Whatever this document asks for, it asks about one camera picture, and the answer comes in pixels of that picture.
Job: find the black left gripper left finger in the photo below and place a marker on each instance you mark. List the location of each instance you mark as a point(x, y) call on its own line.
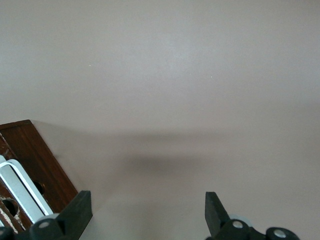
point(75, 212)

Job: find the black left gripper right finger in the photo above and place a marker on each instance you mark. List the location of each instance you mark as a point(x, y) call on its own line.
point(215, 212)

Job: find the dark wood drawer cabinet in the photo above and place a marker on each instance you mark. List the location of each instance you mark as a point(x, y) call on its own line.
point(15, 122)

